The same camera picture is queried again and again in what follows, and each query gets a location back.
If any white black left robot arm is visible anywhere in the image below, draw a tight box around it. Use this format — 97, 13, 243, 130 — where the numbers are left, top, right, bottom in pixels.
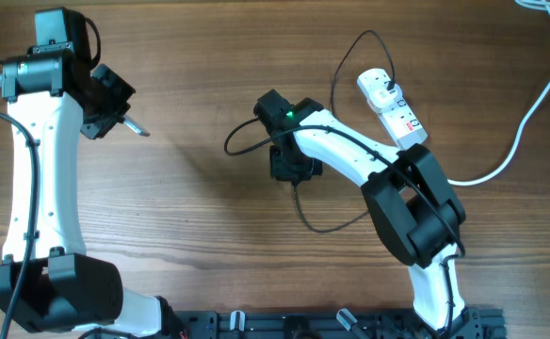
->
0, 8, 185, 338

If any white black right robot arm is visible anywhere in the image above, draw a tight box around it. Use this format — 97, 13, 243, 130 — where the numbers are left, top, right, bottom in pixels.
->
253, 89, 465, 336

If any white power strip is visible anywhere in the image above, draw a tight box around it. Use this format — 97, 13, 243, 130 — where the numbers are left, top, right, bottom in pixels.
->
357, 68, 428, 150

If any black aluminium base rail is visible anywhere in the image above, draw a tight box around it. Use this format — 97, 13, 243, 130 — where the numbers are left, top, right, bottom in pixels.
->
175, 307, 508, 339

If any cyan Galaxy smartphone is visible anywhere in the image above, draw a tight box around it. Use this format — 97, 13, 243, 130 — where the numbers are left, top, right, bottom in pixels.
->
123, 115, 151, 137

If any white power strip cord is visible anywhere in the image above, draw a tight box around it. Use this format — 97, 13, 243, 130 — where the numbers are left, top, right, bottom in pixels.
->
446, 0, 550, 187

